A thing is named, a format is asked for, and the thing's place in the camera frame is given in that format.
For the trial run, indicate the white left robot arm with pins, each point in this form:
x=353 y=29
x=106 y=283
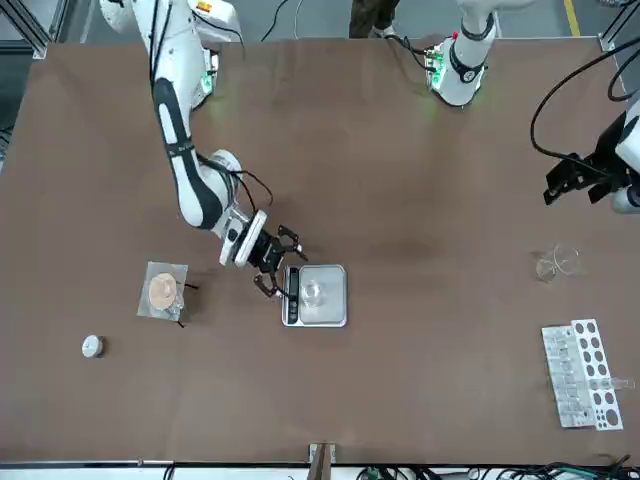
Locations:
x=467 y=60

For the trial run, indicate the white test tube rack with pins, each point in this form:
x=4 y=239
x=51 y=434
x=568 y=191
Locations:
x=582 y=375

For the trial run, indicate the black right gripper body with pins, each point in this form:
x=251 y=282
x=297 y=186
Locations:
x=265 y=250

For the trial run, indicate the small white lamp cap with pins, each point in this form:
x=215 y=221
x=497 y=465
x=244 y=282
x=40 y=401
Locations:
x=92 y=346

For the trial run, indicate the glass test tube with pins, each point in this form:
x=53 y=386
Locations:
x=615 y=384

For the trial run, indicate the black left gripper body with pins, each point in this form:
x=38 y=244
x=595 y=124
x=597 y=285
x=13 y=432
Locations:
x=612 y=150

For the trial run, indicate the aluminium frame post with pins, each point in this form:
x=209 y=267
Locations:
x=617 y=27
x=35 y=30
x=322 y=460

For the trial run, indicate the person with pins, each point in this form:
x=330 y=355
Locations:
x=370 y=17

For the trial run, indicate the silver digital balance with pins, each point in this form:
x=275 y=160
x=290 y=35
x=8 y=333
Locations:
x=322 y=310

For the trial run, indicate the small glass beaker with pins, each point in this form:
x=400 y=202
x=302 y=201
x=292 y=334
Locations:
x=315 y=294

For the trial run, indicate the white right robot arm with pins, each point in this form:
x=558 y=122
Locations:
x=185 y=150

